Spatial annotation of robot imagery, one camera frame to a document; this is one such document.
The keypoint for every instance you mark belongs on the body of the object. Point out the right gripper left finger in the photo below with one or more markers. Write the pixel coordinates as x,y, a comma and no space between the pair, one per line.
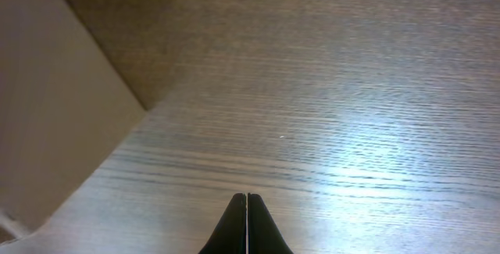
229,235

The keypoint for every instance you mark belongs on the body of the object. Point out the brown cardboard box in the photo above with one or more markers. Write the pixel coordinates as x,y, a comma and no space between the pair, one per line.
64,109

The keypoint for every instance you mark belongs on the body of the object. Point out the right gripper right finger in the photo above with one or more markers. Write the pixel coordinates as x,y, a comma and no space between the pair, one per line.
264,236

